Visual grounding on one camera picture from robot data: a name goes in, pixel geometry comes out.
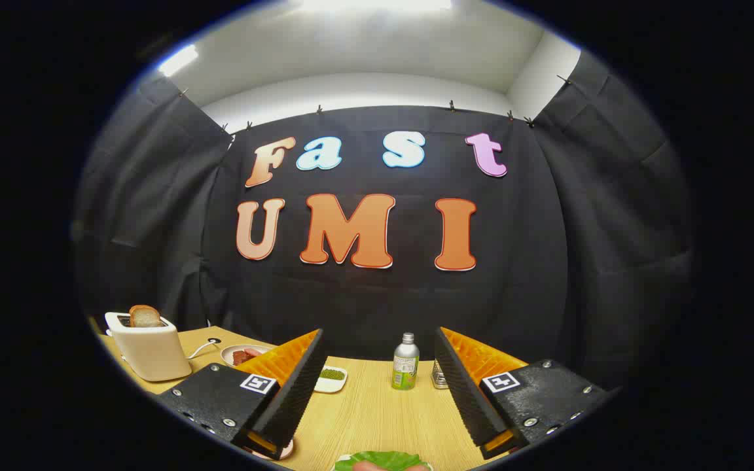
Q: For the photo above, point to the round white plate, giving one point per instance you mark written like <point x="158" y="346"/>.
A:
<point x="227" y="351"/>

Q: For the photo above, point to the green lettuce leaf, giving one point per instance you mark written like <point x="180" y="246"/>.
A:
<point x="383" y="459"/>

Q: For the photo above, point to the black backdrop cloth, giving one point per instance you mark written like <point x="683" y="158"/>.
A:
<point x="377" y="301"/>

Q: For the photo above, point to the pile of green beans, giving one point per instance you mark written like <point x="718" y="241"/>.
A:
<point x="332" y="374"/>

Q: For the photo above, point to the white divided dish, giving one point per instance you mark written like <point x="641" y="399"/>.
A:
<point x="331" y="386"/>

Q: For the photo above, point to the white ceiling light strip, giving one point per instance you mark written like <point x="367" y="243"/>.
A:
<point x="177" y="60"/>
<point x="377" y="4"/>

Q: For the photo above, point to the white rectangular plate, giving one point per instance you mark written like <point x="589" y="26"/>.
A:
<point x="338" y="466"/>

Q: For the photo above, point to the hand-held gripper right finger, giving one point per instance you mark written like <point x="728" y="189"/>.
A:
<point x="465" y="392"/>

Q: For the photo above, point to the pink plate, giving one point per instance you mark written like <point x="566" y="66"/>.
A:
<point x="287" y="451"/>

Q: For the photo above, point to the white toaster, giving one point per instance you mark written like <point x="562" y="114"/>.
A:
<point x="151" y="353"/>

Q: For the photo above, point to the red sausage slice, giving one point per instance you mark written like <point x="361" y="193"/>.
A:
<point x="252" y="352"/>

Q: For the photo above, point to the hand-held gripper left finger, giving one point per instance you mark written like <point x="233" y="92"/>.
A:
<point x="298" y="392"/>

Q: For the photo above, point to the brown meat strip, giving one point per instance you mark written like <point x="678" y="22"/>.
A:
<point x="241" y="358"/>

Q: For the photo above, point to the toasted bread slice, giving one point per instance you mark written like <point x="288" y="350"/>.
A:
<point x="146" y="317"/>

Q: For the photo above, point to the silver and green bottle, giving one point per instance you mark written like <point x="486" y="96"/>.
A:
<point x="405" y="366"/>

